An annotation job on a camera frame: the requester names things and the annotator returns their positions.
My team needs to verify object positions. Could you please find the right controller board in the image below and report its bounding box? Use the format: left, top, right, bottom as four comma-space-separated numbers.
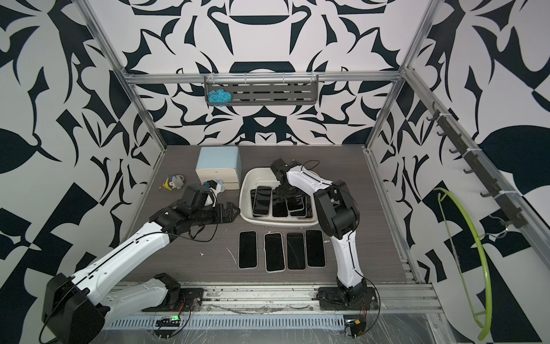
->
344, 318, 367, 339

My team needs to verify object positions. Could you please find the white ventilated cable duct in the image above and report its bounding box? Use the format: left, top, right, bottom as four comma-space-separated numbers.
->
106, 313, 345, 331

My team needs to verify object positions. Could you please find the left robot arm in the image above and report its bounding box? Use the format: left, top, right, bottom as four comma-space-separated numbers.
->
42, 185, 240, 343

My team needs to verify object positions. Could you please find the small plush toy keychain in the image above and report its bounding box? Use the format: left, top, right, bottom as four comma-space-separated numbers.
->
159, 174, 186, 191

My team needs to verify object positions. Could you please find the black phone white case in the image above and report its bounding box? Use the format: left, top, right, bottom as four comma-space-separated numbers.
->
286, 232, 306, 270

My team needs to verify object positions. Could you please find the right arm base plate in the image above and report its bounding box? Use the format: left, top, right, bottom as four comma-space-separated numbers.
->
317, 285, 380, 311

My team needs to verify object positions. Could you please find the controller board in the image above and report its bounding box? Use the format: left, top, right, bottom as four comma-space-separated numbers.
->
344, 318, 367, 339
155, 316, 181, 329

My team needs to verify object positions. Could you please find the green hose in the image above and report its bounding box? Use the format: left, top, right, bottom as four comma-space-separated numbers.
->
433, 187, 493, 341

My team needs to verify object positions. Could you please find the grey slotted wall shelf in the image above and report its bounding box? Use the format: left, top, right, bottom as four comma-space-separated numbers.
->
203, 73, 319, 106

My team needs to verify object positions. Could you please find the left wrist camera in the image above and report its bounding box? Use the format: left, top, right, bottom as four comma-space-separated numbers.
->
203, 179, 225, 206

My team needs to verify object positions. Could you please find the black phone pink case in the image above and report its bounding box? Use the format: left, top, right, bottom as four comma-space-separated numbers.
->
239, 231, 258, 269

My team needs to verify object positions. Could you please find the dark hook rail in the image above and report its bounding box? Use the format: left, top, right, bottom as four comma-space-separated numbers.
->
429, 109, 528, 229

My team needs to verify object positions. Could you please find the white plastic storage tub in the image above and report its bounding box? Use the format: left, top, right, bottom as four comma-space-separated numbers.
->
239, 167, 319, 228

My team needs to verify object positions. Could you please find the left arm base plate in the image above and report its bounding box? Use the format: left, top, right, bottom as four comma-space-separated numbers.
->
170, 288, 205, 310

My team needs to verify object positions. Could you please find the light blue drawer box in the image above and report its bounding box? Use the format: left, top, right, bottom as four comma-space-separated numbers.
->
196, 146, 242, 191

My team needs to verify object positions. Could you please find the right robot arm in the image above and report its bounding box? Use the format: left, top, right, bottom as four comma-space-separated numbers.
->
270, 159, 368, 306

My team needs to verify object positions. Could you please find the left controller board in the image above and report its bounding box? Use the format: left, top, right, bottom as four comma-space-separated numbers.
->
155, 316, 181, 329

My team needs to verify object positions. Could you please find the teal crumpled cloth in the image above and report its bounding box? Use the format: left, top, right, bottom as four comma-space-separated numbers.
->
208, 89, 233, 107

